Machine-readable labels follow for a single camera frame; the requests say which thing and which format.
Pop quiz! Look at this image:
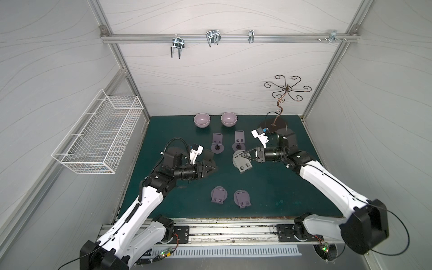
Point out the dark grey phone stand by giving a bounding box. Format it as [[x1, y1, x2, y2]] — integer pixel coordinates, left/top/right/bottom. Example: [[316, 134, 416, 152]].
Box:
[[202, 149, 214, 161], [232, 150, 253, 173]]

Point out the purple phone stand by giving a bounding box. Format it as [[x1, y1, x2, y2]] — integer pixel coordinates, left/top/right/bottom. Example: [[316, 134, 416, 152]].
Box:
[[234, 190, 252, 209], [210, 133, 225, 154], [211, 186, 228, 204], [232, 130, 246, 151]]

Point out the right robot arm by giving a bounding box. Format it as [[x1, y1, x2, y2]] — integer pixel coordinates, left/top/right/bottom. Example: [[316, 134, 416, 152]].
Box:
[[232, 128, 389, 255]]

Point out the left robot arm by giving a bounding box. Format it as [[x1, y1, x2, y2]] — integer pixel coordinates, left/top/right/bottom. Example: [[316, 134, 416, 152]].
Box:
[[79, 145, 217, 270]]

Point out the brown metal jewelry tree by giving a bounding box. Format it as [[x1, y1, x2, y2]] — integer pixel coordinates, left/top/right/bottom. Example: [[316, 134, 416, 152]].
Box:
[[260, 74, 313, 134]]

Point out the right lilac ceramic bowl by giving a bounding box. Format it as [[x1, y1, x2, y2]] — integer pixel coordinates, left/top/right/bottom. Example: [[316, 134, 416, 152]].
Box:
[[220, 112, 238, 127]]

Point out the lilac ceramic bowl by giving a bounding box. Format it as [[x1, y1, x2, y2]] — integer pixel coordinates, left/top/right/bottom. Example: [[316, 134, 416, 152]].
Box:
[[193, 112, 211, 128], [220, 112, 238, 127]]

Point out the left lilac ceramic bowl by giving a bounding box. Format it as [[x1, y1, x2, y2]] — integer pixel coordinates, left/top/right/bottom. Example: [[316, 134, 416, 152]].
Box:
[[193, 112, 211, 128]]

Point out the white vent strip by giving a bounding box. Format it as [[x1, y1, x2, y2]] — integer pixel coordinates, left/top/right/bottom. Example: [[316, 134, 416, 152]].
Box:
[[169, 244, 302, 258]]

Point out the metal hook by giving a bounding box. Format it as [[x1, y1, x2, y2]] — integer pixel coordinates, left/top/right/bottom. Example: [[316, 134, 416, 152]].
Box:
[[205, 29, 221, 47], [317, 30, 348, 44], [171, 37, 185, 59], [248, 30, 255, 44]]

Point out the left metal hook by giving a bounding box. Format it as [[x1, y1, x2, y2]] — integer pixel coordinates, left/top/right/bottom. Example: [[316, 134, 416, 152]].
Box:
[[171, 37, 185, 59]]

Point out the right metal hook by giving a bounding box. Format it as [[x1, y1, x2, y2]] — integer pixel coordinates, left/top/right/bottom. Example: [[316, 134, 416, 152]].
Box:
[[317, 30, 348, 44]]

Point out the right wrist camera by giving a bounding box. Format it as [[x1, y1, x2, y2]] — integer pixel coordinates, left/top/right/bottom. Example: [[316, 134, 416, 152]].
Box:
[[251, 127, 269, 149]]

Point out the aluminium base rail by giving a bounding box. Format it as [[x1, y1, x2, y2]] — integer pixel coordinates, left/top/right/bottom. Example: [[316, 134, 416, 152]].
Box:
[[94, 217, 372, 245]]

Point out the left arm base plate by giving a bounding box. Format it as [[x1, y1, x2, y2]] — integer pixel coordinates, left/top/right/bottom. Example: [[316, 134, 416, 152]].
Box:
[[160, 226, 190, 245]]

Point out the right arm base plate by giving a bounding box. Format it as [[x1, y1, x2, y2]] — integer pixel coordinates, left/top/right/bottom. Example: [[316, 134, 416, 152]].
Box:
[[272, 223, 324, 243]]

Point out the white wire basket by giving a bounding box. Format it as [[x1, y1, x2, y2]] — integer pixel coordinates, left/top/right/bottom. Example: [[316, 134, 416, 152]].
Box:
[[51, 90, 144, 174]]

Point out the right black cable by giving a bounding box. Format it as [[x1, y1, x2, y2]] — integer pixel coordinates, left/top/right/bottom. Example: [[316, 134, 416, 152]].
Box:
[[369, 202, 411, 257]]

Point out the horizontal aluminium rail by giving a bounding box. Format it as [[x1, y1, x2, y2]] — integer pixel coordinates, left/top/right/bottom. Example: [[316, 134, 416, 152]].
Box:
[[99, 25, 361, 45]]

